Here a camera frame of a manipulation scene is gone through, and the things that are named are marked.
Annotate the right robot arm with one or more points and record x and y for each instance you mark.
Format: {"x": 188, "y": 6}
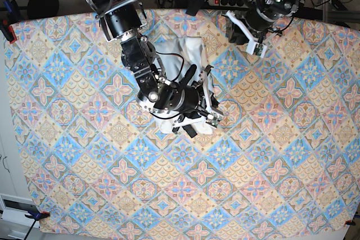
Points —
{"x": 173, "y": 81}

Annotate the white cabinet with handle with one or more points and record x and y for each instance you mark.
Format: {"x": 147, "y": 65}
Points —
{"x": 13, "y": 183}

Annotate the black orange clamp right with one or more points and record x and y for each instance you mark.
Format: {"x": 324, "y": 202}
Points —
{"x": 350, "y": 223}

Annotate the white printed T-shirt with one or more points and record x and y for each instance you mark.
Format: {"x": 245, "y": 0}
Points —
{"x": 193, "y": 51}

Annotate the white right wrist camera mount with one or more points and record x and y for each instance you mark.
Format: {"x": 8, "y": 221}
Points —
{"x": 177, "y": 99}

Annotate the black orange clamp left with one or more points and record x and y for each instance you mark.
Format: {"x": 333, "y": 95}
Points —
{"x": 35, "y": 216}

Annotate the black power strip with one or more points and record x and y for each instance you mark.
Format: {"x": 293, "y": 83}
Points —
{"x": 227, "y": 3}

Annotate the black orange clamp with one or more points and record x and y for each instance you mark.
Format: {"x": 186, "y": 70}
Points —
{"x": 35, "y": 216}
{"x": 350, "y": 223}

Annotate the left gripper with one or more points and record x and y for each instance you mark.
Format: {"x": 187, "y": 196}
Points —
{"x": 235, "y": 33}

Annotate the patterned pastel tablecloth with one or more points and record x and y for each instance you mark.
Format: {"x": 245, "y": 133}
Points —
{"x": 284, "y": 161}

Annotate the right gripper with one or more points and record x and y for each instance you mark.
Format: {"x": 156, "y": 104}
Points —
{"x": 200, "y": 108}

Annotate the blue red clamp upper left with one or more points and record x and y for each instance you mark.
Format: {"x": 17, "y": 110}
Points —
{"x": 13, "y": 16}

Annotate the black round stool base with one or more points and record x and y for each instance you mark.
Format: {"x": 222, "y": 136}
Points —
{"x": 40, "y": 9}

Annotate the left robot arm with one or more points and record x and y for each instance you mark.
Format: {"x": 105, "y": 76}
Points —
{"x": 261, "y": 15}

